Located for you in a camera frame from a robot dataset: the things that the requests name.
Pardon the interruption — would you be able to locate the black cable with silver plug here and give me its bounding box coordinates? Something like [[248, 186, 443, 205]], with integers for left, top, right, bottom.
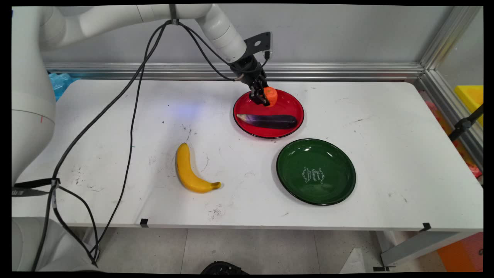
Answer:
[[52, 20, 245, 183]]

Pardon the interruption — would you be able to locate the grey slanted table leg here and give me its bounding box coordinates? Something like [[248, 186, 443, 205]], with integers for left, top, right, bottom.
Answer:
[[372, 231, 478, 272]]

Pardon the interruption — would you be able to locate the short aluminium frame rail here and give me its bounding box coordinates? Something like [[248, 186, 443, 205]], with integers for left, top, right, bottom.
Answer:
[[418, 69, 484, 170]]

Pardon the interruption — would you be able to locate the red plate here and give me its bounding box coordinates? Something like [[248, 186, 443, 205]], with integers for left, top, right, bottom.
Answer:
[[233, 88, 305, 139]]

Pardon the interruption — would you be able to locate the upright aluminium frame post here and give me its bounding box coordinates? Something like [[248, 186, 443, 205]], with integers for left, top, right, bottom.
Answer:
[[420, 6, 483, 71]]

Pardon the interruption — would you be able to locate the long aluminium frame rail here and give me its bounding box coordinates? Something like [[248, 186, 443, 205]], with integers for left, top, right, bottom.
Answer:
[[46, 63, 425, 82]]

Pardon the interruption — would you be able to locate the purple eggplant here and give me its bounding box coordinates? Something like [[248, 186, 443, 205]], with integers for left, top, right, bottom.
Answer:
[[236, 114, 298, 130]]

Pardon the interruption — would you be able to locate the yellow plastic box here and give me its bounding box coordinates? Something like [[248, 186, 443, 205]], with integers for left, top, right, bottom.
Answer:
[[453, 85, 484, 128]]

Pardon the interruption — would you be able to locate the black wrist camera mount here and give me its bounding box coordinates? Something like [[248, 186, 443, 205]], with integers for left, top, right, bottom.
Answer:
[[244, 31, 273, 61]]

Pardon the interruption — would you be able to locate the yellow banana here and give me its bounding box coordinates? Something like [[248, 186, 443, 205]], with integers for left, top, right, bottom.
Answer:
[[175, 142, 222, 194]]

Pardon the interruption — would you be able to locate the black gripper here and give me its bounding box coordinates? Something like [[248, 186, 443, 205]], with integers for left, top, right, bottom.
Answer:
[[230, 55, 271, 107]]

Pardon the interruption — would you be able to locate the black round floor object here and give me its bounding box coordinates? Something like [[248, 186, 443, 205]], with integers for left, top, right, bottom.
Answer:
[[200, 261, 250, 275]]

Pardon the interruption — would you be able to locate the thick black cable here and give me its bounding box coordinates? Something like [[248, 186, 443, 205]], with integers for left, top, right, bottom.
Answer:
[[31, 20, 271, 271]]

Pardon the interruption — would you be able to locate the orange tangerine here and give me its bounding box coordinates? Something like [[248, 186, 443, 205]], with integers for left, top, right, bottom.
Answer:
[[264, 86, 278, 108]]

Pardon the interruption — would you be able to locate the blue bubble wrap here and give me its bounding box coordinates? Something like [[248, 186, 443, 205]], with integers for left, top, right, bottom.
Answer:
[[48, 72, 82, 102]]

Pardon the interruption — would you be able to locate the green plate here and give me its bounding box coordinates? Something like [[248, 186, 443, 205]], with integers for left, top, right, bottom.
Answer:
[[276, 138, 357, 206]]

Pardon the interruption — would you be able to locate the thin black cable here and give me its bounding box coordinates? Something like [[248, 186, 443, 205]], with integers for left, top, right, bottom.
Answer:
[[90, 20, 174, 267]]

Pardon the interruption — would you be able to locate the orange bin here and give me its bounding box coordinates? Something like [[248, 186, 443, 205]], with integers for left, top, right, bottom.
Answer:
[[436, 232, 484, 272]]

